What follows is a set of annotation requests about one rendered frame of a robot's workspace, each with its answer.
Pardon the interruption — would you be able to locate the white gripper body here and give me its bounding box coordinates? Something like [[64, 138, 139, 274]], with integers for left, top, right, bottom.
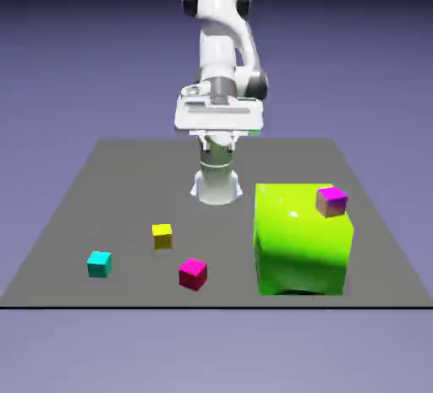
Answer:
[[173, 96, 265, 138]]

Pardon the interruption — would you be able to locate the small yellow cube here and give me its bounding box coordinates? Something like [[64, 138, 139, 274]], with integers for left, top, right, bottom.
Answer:
[[151, 223, 173, 251]]

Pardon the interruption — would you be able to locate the small purple cube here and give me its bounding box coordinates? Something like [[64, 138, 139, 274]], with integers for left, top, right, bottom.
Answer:
[[315, 185, 349, 219]]

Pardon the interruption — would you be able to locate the small magenta cube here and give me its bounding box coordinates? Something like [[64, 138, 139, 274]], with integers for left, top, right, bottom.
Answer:
[[178, 257, 208, 292]]

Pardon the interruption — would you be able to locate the small cyan cube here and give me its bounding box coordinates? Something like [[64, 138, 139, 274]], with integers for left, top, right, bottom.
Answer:
[[86, 250, 113, 279]]

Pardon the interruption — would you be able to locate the large green box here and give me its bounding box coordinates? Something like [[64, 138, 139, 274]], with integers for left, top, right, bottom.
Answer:
[[253, 183, 355, 297]]

